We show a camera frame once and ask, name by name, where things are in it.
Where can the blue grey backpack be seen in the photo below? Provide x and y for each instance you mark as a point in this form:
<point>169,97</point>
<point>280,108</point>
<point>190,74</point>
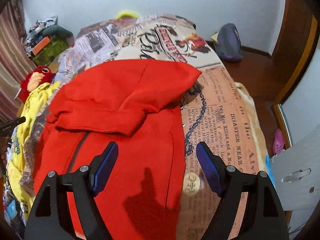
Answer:
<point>227,43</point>

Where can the red hooded jacket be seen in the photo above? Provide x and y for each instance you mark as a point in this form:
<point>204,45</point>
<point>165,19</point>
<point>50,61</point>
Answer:
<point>135,103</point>

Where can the brown wooden door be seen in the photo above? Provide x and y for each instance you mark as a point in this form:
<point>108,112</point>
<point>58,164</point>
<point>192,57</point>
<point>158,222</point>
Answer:
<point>295,45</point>

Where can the striped brown curtain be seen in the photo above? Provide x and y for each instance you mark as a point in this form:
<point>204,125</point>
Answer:
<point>15,65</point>

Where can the newspaper print blanket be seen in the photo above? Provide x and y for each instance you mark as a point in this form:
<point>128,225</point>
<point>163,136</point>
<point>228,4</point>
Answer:
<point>216,109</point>

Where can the yellow garment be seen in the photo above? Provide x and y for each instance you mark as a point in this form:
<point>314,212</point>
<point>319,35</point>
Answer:
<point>18,167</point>

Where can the red plush toy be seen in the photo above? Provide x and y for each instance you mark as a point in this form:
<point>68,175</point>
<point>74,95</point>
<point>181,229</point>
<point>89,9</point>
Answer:
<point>40,75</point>

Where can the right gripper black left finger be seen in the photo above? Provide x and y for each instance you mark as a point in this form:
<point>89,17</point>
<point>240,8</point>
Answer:
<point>50,216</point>

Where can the yellow pillow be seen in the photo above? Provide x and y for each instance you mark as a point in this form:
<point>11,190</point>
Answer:
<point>126,14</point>

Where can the green orange clutter pile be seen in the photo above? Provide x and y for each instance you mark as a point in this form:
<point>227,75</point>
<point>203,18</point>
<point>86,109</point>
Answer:
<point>46,40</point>

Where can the pink croc shoe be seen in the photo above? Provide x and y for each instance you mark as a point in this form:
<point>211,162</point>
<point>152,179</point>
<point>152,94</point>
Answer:
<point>278,143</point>

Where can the grey cabinet door with handle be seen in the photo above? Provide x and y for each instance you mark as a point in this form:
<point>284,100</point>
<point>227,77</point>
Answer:
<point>296,173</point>

